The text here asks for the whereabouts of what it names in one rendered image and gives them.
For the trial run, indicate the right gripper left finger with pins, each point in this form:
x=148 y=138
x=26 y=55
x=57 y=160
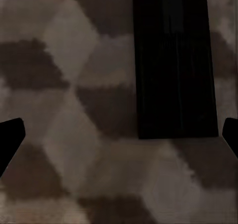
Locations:
x=12 y=133

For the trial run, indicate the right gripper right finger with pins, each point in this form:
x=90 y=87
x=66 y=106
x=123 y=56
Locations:
x=230 y=133

